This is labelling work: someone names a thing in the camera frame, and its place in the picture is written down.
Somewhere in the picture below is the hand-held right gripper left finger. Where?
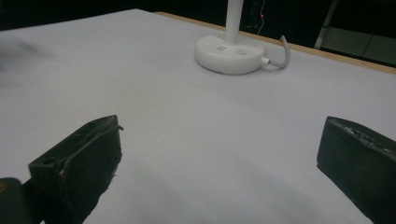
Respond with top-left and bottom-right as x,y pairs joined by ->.
28,114 -> 124,224

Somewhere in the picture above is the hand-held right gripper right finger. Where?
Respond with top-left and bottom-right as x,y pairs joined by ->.
316,116 -> 396,224

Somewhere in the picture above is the metal stand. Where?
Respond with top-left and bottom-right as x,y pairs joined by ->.
313,0 -> 340,50

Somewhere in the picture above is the white lamp base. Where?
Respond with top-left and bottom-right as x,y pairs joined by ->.
194,0 -> 267,76

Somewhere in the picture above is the white lamp cable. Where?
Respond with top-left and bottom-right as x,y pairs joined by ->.
261,35 -> 291,70

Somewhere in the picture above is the thin hanging cable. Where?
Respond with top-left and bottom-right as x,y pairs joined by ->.
257,0 -> 267,35

